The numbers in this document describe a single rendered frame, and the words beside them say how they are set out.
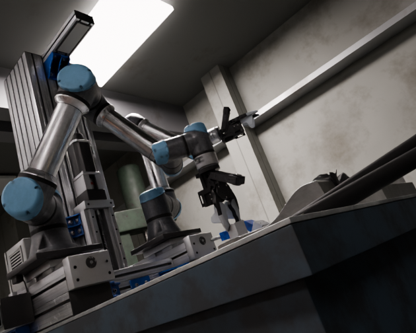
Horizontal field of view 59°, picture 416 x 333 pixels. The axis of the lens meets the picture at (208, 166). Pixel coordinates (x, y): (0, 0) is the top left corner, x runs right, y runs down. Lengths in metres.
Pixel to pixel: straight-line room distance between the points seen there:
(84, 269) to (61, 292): 0.09
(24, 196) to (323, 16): 3.67
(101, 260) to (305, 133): 3.22
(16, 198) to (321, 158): 3.26
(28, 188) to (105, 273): 0.33
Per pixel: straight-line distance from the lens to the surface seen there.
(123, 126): 1.37
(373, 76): 3.95
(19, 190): 1.21
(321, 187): 0.93
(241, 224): 1.17
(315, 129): 4.06
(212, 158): 1.19
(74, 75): 1.32
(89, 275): 1.15
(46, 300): 1.27
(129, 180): 4.71
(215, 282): 0.29
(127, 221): 4.46
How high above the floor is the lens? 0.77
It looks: 18 degrees up
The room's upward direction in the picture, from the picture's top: 20 degrees counter-clockwise
